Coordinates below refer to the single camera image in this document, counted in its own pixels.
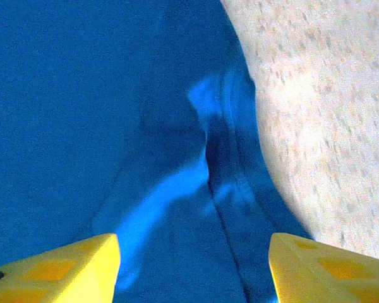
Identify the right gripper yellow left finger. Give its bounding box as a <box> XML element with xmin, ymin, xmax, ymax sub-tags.
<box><xmin>0</xmin><ymin>232</ymin><xmax>120</xmax><ymax>303</ymax></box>

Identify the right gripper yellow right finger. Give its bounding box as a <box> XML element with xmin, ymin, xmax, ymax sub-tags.
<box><xmin>268</xmin><ymin>232</ymin><xmax>379</xmax><ymax>303</ymax></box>

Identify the blue t-shirt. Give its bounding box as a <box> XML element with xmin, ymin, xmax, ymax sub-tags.
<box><xmin>0</xmin><ymin>0</ymin><xmax>314</xmax><ymax>303</ymax></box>

